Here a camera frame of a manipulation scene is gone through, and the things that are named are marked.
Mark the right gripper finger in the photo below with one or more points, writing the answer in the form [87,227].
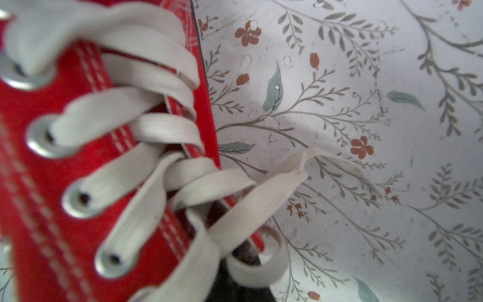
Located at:
[234,282]

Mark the red sneaker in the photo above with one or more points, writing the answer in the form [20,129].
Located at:
[111,186]

